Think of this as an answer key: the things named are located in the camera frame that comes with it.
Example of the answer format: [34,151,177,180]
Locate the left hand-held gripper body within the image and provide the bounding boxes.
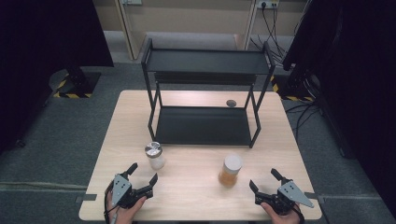
[110,174,148,209]

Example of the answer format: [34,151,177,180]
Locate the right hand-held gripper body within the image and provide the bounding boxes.
[255,179,315,216]

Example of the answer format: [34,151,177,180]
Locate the glass jar with silver lid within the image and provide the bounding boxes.
[144,141,166,171]

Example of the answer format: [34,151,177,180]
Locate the orange jar with white lid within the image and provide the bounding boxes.
[218,154,244,189]

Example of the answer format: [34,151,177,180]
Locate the black metal shelf rack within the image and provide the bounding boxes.
[140,37,276,149]

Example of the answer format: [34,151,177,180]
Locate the person's left hand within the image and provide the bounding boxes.
[106,192,148,224]

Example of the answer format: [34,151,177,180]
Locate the person's right hand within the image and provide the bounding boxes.
[261,203,303,224]

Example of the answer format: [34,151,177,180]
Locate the stand base with hazard tape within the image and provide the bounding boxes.
[49,68,102,99]
[270,74,316,103]

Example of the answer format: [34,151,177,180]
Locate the black curtain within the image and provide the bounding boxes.
[281,0,396,216]
[0,0,115,155]

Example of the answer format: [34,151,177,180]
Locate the right hand-held gripper cable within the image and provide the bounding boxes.
[292,203,306,224]

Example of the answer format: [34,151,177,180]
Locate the hand-held gripper cable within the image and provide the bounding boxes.
[292,203,306,224]
[103,183,120,224]

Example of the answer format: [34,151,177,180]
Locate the left hand-held gripper cable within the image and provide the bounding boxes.
[103,183,120,224]

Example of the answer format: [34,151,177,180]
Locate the black cables on floor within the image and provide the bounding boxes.
[284,102,319,144]

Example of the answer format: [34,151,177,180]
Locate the black cables from outlet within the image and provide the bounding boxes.
[250,3,288,68]

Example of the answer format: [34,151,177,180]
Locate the white wall power outlet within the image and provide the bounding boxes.
[256,0,280,9]

